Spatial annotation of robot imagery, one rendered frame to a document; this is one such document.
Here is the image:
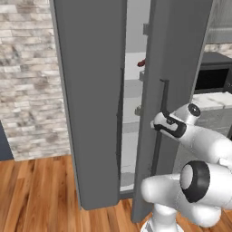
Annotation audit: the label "red sausage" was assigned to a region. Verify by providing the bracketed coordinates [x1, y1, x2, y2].
[136, 58, 147, 68]

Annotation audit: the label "grey right fridge door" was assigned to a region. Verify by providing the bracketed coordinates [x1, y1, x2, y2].
[130, 0, 214, 225]

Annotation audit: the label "dark left fridge door handle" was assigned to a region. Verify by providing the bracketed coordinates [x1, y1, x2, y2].
[115, 66, 125, 183]

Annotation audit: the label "grey left fridge door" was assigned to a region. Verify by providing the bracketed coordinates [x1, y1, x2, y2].
[49, 0, 128, 211]

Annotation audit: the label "dark fridge door handle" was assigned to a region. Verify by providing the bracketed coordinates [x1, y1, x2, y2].
[115, 66, 125, 183]
[150, 78, 170, 177]

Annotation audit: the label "fridge with white interior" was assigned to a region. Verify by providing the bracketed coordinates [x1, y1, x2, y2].
[119, 0, 152, 200]

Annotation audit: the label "dark right fridge door handle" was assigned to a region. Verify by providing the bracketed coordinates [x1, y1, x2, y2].
[150, 78, 170, 177]

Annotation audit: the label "dark blue cupboard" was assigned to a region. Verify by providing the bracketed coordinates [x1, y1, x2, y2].
[0, 120, 15, 162]

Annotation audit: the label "grey wall cupboards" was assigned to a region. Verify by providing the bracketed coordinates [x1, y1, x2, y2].
[206, 0, 232, 45]

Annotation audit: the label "grey fridge door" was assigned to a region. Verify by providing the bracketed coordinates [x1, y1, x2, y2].
[49, 0, 128, 211]
[130, 0, 214, 225]

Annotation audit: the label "black microwave oven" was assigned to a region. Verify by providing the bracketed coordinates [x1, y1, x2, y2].
[194, 51, 232, 95]

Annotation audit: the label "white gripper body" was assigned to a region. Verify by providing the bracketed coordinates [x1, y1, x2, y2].
[150, 111, 188, 140]

